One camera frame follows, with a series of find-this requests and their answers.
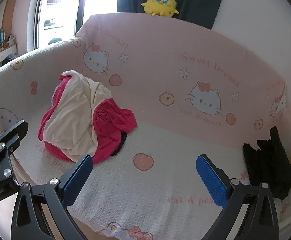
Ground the yellow plush toy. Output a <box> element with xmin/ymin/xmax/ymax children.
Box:
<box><xmin>141</xmin><ymin>0</ymin><xmax>180</xmax><ymax>18</ymax></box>

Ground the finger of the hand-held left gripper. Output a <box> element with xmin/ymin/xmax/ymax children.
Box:
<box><xmin>0</xmin><ymin>120</ymin><xmax>28</xmax><ymax>188</ymax></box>

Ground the white washing machine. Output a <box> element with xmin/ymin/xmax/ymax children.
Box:
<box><xmin>44</xmin><ymin>17</ymin><xmax>64</xmax><ymax>47</ymax></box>

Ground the pink printed blanket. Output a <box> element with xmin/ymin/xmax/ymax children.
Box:
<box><xmin>0</xmin><ymin>12</ymin><xmax>291</xmax><ymax>238</ymax></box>

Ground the dark cloth piece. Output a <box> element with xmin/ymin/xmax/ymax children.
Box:
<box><xmin>112</xmin><ymin>132</ymin><xmax>128</xmax><ymax>157</ymax></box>

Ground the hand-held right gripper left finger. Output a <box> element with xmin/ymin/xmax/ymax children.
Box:
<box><xmin>11</xmin><ymin>154</ymin><xmax>94</xmax><ymax>240</ymax></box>

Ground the wooden shelf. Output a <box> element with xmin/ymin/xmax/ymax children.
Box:
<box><xmin>0</xmin><ymin>29</ymin><xmax>18</xmax><ymax>65</ymax></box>

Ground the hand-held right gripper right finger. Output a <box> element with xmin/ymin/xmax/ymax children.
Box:
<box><xmin>196</xmin><ymin>154</ymin><xmax>280</xmax><ymax>240</ymax></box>

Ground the bright window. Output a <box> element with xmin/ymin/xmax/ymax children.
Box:
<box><xmin>34</xmin><ymin>0</ymin><xmax>91</xmax><ymax>52</ymax></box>

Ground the folded black garment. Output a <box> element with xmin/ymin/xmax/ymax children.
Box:
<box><xmin>243</xmin><ymin>126</ymin><xmax>291</xmax><ymax>201</ymax></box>

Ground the pink and cream t-shirt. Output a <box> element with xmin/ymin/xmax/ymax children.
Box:
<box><xmin>37</xmin><ymin>70</ymin><xmax>138</xmax><ymax>165</ymax></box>

